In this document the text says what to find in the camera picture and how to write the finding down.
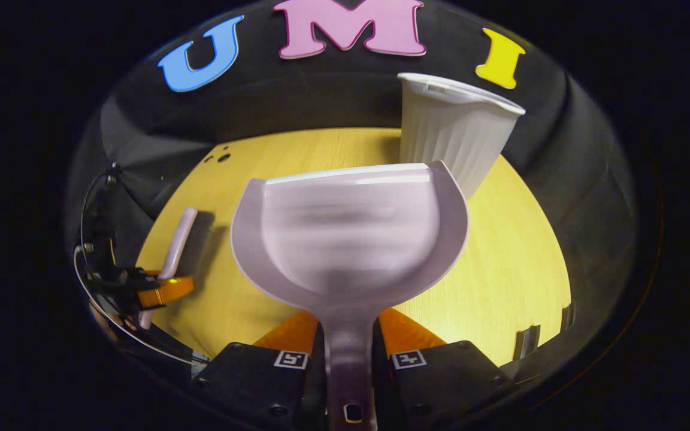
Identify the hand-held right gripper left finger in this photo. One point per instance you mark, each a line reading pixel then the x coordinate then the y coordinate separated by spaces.
pixel 255 383

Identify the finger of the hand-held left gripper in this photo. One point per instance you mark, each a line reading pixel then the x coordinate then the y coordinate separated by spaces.
pixel 168 290

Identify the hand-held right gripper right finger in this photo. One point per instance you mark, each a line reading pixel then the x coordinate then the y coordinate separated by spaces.
pixel 441 383

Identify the small lilac broom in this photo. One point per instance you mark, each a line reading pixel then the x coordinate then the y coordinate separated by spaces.
pixel 178 245

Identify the small lilac dustpan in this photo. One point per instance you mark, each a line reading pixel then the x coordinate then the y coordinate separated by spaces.
pixel 345 239

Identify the white ribbed garbage bin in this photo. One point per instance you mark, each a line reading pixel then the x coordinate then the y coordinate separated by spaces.
pixel 453 137

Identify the black desk edge bracket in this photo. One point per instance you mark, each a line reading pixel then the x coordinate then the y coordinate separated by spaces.
pixel 568 316
pixel 527 342

